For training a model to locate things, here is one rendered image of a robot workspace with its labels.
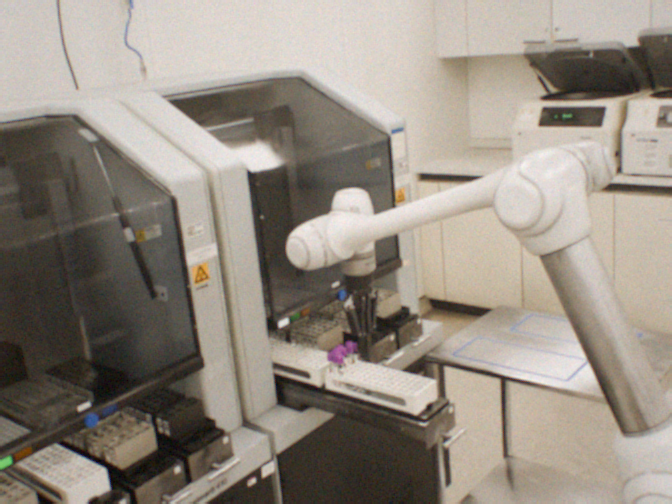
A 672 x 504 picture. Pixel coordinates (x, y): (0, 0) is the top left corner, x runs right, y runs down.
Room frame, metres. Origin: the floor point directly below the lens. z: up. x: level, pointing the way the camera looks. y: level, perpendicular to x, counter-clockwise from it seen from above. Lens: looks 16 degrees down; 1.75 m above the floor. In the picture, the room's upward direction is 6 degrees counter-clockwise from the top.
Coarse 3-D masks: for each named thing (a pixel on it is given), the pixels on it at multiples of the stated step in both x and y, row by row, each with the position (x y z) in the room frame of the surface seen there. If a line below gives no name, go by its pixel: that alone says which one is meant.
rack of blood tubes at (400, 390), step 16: (352, 368) 1.89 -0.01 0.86; (368, 368) 1.88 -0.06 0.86; (384, 368) 1.87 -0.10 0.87; (352, 384) 1.87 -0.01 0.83; (368, 384) 1.78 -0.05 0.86; (384, 384) 1.77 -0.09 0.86; (400, 384) 1.76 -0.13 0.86; (416, 384) 1.76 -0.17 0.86; (432, 384) 1.75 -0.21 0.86; (384, 400) 1.80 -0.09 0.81; (400, 400) 1.79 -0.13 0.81; (416, 400) 1.69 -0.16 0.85; (432, 400) 1.74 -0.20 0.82
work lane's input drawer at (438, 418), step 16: (288, 384) 1.95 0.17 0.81; (304, 384) 1.92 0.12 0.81; (304, 400) 1.91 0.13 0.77; (320, 400) 1.87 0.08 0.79; (336, 400) 1.84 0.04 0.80; (352, 400) 1.81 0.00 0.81; (448, 400) 1.75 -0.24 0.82; (352, 416) 1.80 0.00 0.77; (368, 416) 1.77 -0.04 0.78; (384, 416) 1.73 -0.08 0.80; (400, 416) 1.71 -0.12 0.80; (416, 416) 1.68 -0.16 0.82; (432, 416) 1.69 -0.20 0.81; (448, 416) 1.73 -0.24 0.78; (400, 432) 1.70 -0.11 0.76; (416, 432) 1.67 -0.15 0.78; (432, 432) 1.67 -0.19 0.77; (464, 432) 1.70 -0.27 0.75
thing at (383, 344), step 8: (384, 328) 2.26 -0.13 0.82; (376, 336) 2.20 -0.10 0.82; (384, 336) 2.21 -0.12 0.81; (392, 336) 2.24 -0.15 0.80; (376, 344) 2.17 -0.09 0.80; (384, 344) 2.20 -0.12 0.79; (392, 344) 2.23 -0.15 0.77; (376, 352) 2.17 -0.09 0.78; (384, 352) 2.20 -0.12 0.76; (392, 352) 2.23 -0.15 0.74; (400, 352) 2.20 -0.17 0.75; (368, 360) 2.15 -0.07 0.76; (376, 360) 2.17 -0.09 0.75; (392, 360) 2.16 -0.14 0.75
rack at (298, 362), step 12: (276, 348) 2.08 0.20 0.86; (288, 348) 2.07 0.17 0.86; (300, 348) 2.07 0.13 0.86; (276, 360) 2.00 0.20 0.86; (288, 360) 1.98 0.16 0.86; (300, 360) 1.97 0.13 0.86; (312, 360) 1.96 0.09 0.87; (324, 360) 1.96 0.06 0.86; (276, 372) 2.00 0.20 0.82; (288, 372) 2.02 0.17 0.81; (300, 372) 2.02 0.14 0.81; (312, 372) 1.91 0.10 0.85; (312, 384) 1.91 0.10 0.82
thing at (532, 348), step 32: (480, 320) 2.24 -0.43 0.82; (512, 320) 2.21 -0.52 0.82; (544, 320) 2.19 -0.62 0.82; (448, 352) 2.02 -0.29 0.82; (480, 352) 2.00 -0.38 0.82; (512, 352) 1.98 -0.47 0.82; (544, 352) 1.96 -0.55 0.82; (576, 352) 1.94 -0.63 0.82; (544, 384) 1.78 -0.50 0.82; (576, 384) 1.76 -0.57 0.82; (512, 480) 2.17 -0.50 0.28; (544, 480) 2.15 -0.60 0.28; (576, 480) 2.14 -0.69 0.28
